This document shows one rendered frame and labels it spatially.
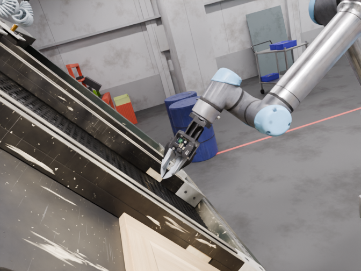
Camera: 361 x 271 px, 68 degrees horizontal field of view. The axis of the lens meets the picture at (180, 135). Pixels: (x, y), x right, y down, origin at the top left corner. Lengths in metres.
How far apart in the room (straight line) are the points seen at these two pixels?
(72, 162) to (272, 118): 0.44
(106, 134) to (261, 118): 0.63
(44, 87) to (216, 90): 0.62
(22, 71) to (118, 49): 7.27
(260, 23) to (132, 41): 3.80
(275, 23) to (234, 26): 1.23
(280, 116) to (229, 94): 0.17
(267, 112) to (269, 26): 8.40
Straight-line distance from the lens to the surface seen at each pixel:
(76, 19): 8.46
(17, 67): 1.08
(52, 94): 1.07
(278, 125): 0.66
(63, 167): 0.56
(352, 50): 0.96
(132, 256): 0.49
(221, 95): 0.75
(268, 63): 8.83
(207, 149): 3.74
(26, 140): 0.56
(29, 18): 1.33
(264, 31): 8.92
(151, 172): 1.16
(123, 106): 6.85
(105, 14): 8.38
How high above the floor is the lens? 1.60
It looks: 18 degrees down
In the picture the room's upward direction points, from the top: 16 degrees counter-clockwise
